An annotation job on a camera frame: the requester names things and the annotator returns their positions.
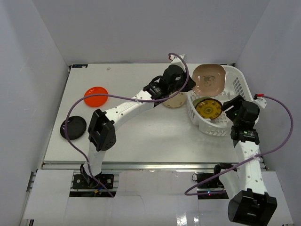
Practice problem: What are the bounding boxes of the beige round plate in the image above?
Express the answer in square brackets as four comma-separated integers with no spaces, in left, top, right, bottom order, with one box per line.
[162,92,186,108]

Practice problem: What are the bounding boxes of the dark round yellow patterned plate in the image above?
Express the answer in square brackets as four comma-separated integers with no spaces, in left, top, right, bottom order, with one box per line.
[195,98,222,120]

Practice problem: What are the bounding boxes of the brown square panda plate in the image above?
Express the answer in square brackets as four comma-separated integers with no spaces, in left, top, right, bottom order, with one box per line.
[192,64,226,97]

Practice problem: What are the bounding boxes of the orange round plate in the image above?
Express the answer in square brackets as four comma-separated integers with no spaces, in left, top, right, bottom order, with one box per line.
[84,86,108,108]

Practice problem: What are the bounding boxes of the green square panda plate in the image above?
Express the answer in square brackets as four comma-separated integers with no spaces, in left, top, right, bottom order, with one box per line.
[192,97,209,108]

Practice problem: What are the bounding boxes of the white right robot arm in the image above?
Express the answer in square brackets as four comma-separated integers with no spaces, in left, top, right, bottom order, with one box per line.
[212,95,277,226]

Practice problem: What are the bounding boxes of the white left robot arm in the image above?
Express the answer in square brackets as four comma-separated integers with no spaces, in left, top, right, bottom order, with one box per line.
[80,54,196,188]

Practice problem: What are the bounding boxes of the white plastic basket bin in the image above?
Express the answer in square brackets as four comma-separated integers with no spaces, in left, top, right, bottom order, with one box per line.
[187,64,253,137]

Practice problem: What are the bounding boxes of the black round plate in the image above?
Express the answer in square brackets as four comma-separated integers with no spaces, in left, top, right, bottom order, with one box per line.
[67,116,87,140]

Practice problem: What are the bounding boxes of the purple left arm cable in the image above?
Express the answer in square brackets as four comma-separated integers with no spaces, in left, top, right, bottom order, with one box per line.
[65,52,190,198]

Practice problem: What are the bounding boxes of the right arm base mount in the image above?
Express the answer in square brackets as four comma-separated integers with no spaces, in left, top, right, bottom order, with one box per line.
[191,172,229,200]

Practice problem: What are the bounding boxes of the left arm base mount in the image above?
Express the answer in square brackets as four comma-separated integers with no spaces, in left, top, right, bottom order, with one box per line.
[70,164,116,198]

